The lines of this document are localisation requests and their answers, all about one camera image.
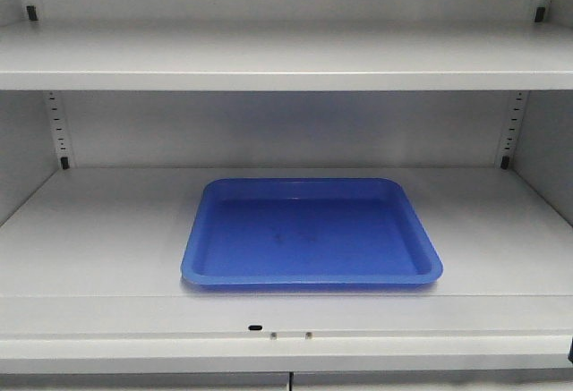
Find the black shelf clip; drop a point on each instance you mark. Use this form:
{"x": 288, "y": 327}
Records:
{"x": 539, "y": 14}
{"x": 504, "y": 164}
{"x": 64, "y": 162}
{"x": 32, "y": 12}

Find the grey upper cabinet shelf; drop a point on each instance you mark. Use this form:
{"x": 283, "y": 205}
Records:
{"x": 285, "y": 56}

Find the blue plastic tray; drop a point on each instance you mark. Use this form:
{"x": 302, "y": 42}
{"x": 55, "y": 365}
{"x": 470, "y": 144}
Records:
{"x": 294, "y": 232}

